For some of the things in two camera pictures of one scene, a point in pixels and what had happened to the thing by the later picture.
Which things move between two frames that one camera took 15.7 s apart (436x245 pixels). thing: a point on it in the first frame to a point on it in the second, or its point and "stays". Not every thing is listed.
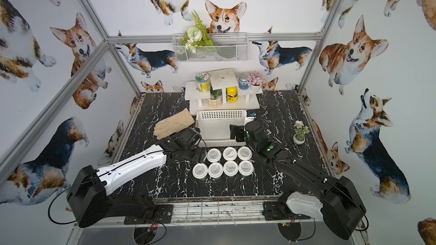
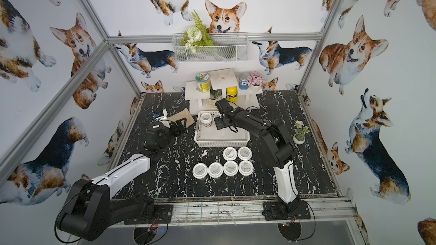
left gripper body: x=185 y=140 to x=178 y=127
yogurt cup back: x=230 y=153 stays
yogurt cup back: x=244 y=153 stays
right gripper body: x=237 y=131 to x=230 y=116
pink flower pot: x=255 y=80 stays
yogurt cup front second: x=215 y=170 stays
